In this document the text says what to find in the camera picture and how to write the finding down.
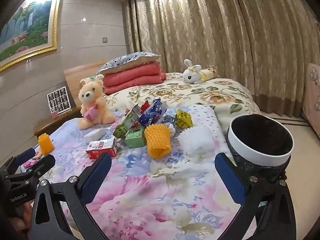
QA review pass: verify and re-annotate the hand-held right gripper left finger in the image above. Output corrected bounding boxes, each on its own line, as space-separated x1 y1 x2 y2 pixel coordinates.
30 152 112 240

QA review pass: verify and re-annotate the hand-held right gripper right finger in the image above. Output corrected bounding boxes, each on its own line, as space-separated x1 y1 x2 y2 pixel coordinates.
214 152 297 240

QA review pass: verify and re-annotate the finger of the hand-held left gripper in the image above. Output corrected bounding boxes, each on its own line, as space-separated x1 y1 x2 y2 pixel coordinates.
4 148 36 173
5 154 56 188

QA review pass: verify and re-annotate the white bin with black bag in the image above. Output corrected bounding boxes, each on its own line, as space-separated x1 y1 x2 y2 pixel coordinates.
226 114 294 184

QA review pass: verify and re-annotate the white foam net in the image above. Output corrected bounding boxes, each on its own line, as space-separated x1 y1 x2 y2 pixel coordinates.
177 126 214 155

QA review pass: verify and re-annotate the large orange foam net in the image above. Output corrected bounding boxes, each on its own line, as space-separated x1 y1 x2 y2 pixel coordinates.
144 124 173 159

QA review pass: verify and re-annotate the yellow snack wrapper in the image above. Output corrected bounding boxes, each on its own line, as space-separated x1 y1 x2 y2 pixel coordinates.
174 109 193 128

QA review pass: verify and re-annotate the small orange foam net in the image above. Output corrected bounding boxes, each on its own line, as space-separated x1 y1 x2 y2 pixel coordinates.
37 132 55 155

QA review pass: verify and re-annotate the red and white carton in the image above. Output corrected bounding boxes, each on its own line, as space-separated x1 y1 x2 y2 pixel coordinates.
86 138 118 160

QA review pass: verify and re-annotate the wooden nightstand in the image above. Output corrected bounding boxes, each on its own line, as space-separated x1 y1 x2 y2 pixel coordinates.
34 106 83 138

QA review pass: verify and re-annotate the white paper block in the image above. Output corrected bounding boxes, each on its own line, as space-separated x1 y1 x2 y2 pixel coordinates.
83 127 107 144

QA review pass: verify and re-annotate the opened green drink carton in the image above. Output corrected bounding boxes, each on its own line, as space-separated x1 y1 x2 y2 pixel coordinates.
112 104 143 138

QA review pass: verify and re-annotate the beige teddy bear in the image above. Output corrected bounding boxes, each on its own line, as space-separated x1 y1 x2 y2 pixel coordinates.
77 80 116 130

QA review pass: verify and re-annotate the crumpled white paper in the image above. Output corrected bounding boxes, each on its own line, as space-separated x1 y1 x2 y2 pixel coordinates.
164 122 177 134

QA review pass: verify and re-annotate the blue plastic bag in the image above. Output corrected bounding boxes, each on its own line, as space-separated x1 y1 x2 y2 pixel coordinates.
137 98 170 128

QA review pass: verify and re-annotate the wooden headboard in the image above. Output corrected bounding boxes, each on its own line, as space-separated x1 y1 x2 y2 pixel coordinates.
64 61 108 110

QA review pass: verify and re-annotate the small floral pillow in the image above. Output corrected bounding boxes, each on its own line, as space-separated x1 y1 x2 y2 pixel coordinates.
80 75 104 85

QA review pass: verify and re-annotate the beige floral blanket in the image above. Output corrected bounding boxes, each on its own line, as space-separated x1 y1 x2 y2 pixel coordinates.
104 72 262 125

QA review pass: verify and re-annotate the folded pink quilt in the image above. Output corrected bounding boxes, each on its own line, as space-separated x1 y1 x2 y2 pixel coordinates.
102 62 167 95

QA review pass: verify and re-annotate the yellow bear plush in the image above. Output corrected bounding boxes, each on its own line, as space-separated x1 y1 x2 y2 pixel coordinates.
200 65 220 82

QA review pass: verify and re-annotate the white bunny plush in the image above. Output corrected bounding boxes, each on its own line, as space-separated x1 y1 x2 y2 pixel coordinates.
182 59 203 84

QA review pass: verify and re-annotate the panda print pillow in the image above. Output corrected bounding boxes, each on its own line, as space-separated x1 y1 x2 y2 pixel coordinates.
96 52 160 75

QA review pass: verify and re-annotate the pink heart print cover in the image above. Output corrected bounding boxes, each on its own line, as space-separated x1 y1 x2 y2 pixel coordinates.
301 63 320 140

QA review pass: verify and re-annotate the gold framed landscape painting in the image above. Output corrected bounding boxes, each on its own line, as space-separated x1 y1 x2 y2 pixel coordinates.
0 0 63 73

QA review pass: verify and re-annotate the beige patterned curtain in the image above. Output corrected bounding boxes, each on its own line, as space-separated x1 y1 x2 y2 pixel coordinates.
122 0 320 120

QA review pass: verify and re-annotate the black and white photo frame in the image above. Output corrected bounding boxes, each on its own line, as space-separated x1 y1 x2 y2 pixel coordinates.
47 86 72 119

